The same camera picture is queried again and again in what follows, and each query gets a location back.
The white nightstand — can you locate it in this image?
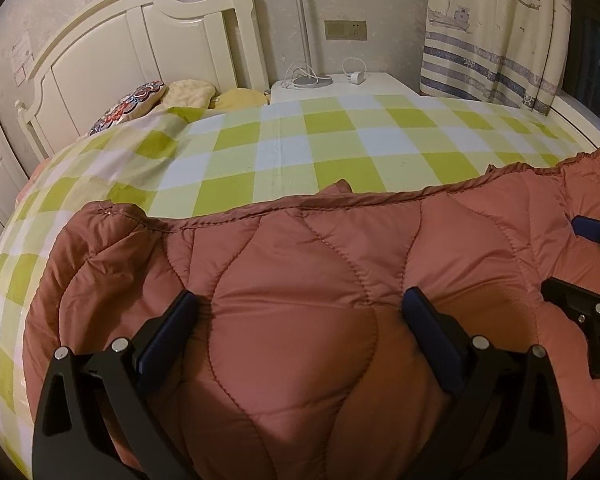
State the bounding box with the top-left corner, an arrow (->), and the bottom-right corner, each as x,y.
270,72 -> 421,106

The pink flowered quilt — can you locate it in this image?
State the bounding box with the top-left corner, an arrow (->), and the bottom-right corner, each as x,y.
20,157 -> 46,196

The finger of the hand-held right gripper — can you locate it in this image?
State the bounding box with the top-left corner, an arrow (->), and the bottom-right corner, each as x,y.
570,214 -> 600,248
540,276 -> 600,356

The white charger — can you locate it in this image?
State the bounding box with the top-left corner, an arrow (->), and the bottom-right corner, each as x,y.
341,57 -> 368,85

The white wall notice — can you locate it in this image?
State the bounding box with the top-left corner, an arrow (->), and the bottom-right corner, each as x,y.
5,35 -> 36,73

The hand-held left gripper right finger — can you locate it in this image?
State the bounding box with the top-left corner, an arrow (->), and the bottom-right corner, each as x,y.
401,286 -> 568,480

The white wooden bed headboard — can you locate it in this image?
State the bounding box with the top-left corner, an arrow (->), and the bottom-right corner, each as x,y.
15,0 -> 271,161

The yellow cloth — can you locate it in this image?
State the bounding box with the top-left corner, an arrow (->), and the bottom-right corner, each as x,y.
207,89 -> 272,111

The white pole lamp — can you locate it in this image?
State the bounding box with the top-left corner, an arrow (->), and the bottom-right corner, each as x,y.
282,0 -> 333,86

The patterned round-print pillow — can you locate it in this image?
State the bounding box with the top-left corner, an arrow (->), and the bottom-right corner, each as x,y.
89,80 -> 168,136

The boat print curtain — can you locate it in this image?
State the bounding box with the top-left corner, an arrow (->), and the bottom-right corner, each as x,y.
420,0 -> 573,116

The white cable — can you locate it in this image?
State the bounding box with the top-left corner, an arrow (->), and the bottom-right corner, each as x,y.
282,60 -> 311,83

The gold wall socket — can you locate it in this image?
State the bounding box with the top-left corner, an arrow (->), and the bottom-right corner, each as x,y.
324,19 -> 368,41

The white window bench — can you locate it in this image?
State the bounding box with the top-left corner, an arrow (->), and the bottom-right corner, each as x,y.
547,90 -> 600,161

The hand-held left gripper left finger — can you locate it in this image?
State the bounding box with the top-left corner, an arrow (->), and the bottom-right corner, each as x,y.
32,290 -> 200,480

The cream pillow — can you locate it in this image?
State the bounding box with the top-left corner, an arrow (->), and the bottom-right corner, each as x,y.
160,80 -> 218,111

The green checked plastic sheet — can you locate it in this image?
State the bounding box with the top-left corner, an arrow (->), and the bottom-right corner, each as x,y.
0,92 -> 600,461

